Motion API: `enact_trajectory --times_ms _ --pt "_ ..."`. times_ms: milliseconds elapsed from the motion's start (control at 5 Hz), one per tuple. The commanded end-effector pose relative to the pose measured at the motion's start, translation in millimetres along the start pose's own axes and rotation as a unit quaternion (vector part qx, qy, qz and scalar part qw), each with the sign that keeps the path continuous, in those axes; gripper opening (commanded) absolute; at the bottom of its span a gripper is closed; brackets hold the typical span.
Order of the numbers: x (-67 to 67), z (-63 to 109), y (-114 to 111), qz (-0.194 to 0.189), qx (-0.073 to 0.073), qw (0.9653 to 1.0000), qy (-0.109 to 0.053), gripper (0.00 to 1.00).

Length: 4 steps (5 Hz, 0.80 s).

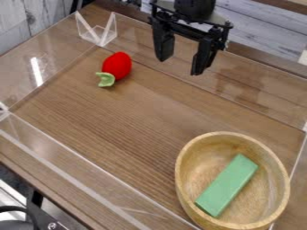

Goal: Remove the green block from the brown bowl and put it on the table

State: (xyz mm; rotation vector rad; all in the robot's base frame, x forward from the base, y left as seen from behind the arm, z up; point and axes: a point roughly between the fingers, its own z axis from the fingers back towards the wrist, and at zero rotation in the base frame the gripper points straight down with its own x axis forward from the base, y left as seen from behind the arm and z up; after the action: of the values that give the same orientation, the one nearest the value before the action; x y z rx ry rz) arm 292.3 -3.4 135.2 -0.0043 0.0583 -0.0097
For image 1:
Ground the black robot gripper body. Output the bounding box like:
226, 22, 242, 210
150, 0, 234, 50

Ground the red plush strawberry toy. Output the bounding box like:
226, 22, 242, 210
96, 52, 132, 87

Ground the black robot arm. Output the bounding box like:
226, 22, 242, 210
148, 0, 234, 75

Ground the black table leg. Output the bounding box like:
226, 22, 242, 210
27, 190, 43, 218

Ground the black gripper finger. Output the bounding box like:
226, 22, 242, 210
191, 37, 218, 75
152, 19, 175, 62

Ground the brown wooden bowl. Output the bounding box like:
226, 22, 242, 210
175, 131, 290, 230

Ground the green rectangular block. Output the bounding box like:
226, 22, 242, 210
195, 155, 259, 217

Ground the black cable under table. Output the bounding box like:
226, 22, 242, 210
0, 205, 42, 230

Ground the clear acrylic tray wall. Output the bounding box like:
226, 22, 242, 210
0, 6, 307, 230

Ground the clear acrylic corner bracket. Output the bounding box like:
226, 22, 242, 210
75, 12, 118, 48

